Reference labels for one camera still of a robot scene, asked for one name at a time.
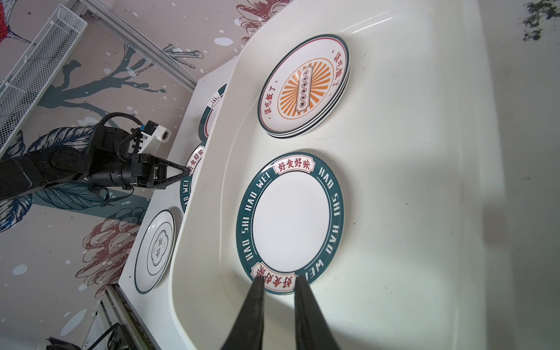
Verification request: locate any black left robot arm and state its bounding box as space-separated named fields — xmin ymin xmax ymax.
xmin=1 ymin=125 xmax=190 ymax=201

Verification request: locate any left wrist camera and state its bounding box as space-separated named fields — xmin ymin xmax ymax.
xmin=132 ymin=120 xmax=172 ymax=155

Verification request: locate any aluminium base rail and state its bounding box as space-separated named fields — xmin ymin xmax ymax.
xmin=45 ymin=284 xmax=158 ymax=349

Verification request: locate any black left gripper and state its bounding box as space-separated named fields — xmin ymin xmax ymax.
xmin=87 ymin=154 xmax=191 ymax=190

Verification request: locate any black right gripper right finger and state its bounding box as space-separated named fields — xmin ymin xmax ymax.
xmin=295 ymin=276 xmax=340 ymax=350

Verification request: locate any white plate flower outline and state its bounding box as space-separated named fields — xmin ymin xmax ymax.
xmin=134 ymin=209 xmax=176 ymax=295

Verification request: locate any white mesh wall shelf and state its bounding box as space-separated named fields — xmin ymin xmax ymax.
xmin=1 ymin=4 xmax=87 ymax=155

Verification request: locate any white plastic bin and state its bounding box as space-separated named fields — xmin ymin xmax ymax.
xmin=169 ymin=1 xmax=505 ymax=349

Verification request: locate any green rim plate front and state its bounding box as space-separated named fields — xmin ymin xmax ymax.
xmin=236 ymin=152 xmax=344 ymax=295

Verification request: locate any green rim plate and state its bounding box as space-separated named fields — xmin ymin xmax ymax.
xmin=179 ymin=141 xmax=206 ymax=211
xmin=236 ymin=152 xmax=344 ymax=295

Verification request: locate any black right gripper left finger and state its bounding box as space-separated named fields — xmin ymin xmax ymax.
xmin=222 ymin=276 xmax=265 ymax=350

